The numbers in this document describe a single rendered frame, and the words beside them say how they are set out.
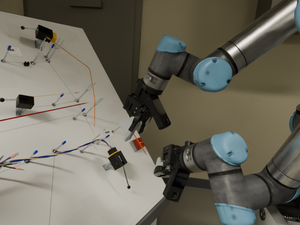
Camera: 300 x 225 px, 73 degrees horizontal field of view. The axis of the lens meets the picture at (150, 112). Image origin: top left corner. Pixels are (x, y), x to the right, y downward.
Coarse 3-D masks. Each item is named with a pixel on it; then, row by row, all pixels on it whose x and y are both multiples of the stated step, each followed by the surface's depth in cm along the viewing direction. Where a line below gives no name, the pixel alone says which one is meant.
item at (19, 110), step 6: (18, 96) 65; (24, 96) 66; (30, 96) 68; (18, 102) 64; (24, 102) 65; (30, 102) 67; (18, 108) 68; (24, 108) 69; (30, 108) 68; (18, 114) 69
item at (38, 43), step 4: (24, 28) 81; (28, 28) 81; (40, 28) 83; (44, 28) 85; (36, 32) 84; (40, 32) 82; (44, 32) 83; (48, 32) 85; (52, 32) 87; (36, 36) 83; (40, 36) 84; (44, 36) 84; (48, 36) 85; (52, 36) 86; (36, 40) 90; (40, 40) 87; (48, 40) 87; (36, 44) 88; (40, 44) 88
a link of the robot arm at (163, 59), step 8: (168, 40) 55; (176, 40) 56; (160, 48) 56; (168, 48) 55; (176, 48) 55; (184, 48) 56; (160, 56) 57; (168, 56) 56; (176, 56) 56; (184, 56) 57; (152, 64) 59; (160, 64) 57; (168, 64) 57; (176, 64) 57; (152, 72) 59; (160, 72) 58; (168, 72) 59; (176, 72) 58
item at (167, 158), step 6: (186, 144) 58; (162, 150) 66; (168, 150) 65; (174, 150) 62; (180, 150) 60; (162, 156) 65; (168, 156) 61; (174, 156) 61; (180, 156) 56; (168, 162) 60; (174, 162) 60; (180, 162) 55; (168, 168) 60; (186, 168) 54; (168, 174) 63
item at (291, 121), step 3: (297, 105) 67; (297, 108) 65; (297, 111) 65; (294, 114) 70; (297, 114) 66; (291, 117) 71; (294, 117) 69; (297, 117) 66; (291, 120) 70; (294, 120) 69; (297, 120) 66; (291, 123) 70; (294, 123) 68; (297, 123) 67; (291, 126) 70; (294, 126) 68; (291, 129) 70
